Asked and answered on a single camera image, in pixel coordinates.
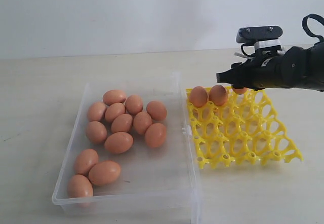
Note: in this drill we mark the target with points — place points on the yellow plastic egg tray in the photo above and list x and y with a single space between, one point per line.
245 130

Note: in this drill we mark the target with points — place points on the brown egg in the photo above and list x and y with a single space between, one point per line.
198 96
155 135
122 123
113 111
218 95
157 110
240 91
119 142
142 121
96 111
96 132
134 104
104 173
79 186
114 96
85 161

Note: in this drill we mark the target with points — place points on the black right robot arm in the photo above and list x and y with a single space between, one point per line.
314 66

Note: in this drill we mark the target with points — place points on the clear plastic storage box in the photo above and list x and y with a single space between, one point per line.
159 185

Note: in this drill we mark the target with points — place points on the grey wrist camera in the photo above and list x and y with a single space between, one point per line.
260 37

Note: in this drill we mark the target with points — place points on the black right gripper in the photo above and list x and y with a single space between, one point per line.
288 70

